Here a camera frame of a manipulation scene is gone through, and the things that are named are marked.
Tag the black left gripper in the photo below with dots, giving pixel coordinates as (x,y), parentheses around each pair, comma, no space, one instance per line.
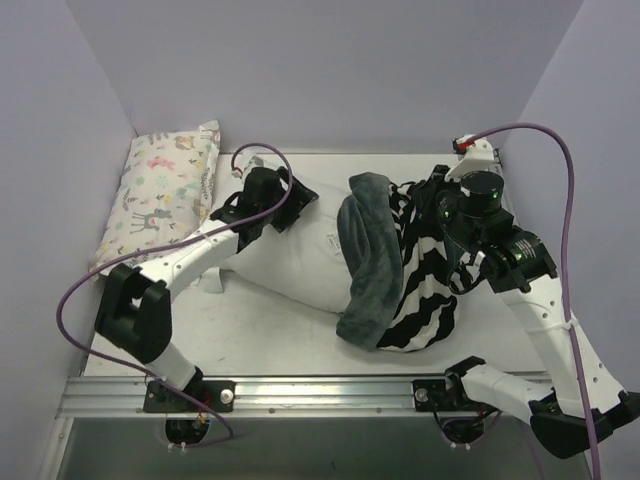
(295,201)

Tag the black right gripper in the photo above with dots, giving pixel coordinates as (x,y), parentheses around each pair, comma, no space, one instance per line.
(430,187)

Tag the white pillow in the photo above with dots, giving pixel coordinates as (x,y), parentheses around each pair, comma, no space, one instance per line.
(304,263)

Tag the dark green plush pillowcase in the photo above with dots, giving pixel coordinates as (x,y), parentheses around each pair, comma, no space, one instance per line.
(399,297)

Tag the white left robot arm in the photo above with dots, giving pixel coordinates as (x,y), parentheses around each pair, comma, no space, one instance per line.
(135,313)

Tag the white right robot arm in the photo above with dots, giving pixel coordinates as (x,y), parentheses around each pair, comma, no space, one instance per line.
(521,272)

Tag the animal print pillow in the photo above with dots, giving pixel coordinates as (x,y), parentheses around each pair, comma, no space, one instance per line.
(165,191)

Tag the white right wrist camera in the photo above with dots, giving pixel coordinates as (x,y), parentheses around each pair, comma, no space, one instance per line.
(473,155)

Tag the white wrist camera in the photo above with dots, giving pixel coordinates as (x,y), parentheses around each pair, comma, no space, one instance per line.
(249,163)
(473,155)

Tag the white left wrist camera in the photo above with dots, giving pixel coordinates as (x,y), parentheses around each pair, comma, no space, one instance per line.
(249,163)

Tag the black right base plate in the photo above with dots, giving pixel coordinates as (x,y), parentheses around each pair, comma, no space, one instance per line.
(432,395)

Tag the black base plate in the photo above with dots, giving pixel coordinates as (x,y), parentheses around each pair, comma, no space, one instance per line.
(216,394)
(432,395)

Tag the aluminium front rail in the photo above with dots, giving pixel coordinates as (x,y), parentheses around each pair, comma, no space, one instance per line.
(261,397)

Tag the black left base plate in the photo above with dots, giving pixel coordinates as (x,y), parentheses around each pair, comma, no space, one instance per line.
(216,394)

